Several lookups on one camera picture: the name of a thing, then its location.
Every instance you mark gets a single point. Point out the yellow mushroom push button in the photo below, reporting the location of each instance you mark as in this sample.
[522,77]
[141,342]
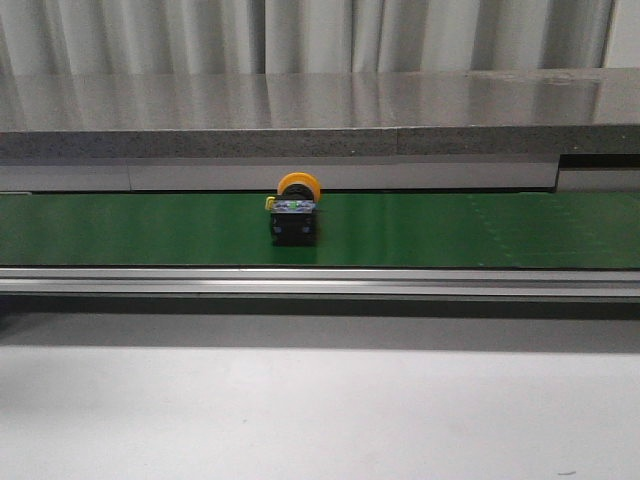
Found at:
[293,210]

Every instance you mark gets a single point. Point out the green conveyor belt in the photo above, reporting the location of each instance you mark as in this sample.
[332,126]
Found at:
[424,230]

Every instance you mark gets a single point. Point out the white pleated curtain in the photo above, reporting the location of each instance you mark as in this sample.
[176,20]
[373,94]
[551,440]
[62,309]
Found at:
[255,37]

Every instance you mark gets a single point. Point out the rear grey conveyor rail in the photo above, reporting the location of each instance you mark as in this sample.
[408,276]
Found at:
[519,172]

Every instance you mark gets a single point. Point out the front aluminium conveyor rail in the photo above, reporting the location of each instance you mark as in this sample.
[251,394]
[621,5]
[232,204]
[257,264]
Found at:
[589,285]

